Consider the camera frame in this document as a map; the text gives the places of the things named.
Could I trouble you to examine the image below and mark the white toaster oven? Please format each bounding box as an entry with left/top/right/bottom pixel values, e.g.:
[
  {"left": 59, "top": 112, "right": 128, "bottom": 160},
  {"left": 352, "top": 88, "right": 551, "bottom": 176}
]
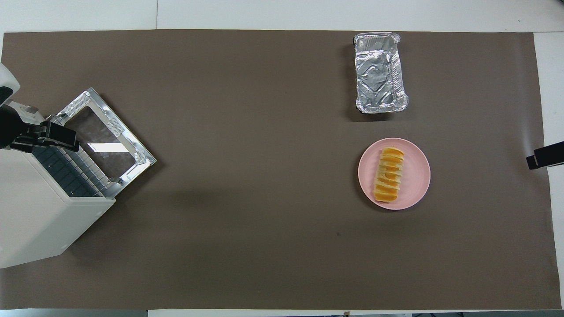
[{"left": 0, "top": 115, "right": 116, "bottom": 269}]

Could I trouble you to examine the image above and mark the brown paper table mat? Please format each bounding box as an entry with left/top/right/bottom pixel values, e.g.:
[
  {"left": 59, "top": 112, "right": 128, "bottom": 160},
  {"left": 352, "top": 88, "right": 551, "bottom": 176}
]
[{"left": 0, "top": 29, "right": 562, "bottom": 310}]

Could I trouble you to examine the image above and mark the dark oven wire rack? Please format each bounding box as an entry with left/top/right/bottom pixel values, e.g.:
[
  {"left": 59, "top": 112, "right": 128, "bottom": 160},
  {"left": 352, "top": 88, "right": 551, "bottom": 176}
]
[{"left": 32, "top": 145, "right": 111, "bottom": 199}]

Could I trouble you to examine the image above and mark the yellow sliced bread loaf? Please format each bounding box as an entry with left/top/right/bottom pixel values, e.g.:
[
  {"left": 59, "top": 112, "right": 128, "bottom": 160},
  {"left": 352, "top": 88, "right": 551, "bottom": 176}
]
[{"left": 373, "top": 147, "right": 405, "bottom": 203}]

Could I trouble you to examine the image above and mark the aluminium foil tray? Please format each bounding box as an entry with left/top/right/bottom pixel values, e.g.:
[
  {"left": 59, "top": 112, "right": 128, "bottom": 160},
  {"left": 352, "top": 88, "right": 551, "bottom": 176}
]
[{"left": 353, "top": 32, "right": 409, "bottom": 114}]

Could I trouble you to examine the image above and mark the glass oven door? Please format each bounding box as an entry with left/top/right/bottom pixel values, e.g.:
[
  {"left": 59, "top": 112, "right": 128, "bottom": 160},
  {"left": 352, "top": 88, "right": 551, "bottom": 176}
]
[{"left": 47, "top": 87, "right": 157, "bottom": 198}]

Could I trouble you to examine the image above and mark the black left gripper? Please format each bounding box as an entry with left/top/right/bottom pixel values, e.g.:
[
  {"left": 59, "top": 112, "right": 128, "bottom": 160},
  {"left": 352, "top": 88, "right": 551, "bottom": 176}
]
[{"left": 0, "top": 105, "right": 81, "bottom": 153}]

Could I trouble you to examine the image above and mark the pink round plate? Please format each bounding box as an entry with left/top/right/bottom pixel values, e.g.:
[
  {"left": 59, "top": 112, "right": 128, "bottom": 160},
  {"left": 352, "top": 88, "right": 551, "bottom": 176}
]
[{"left": 358, "top": 138, "right": 431, "bottom": 210}]

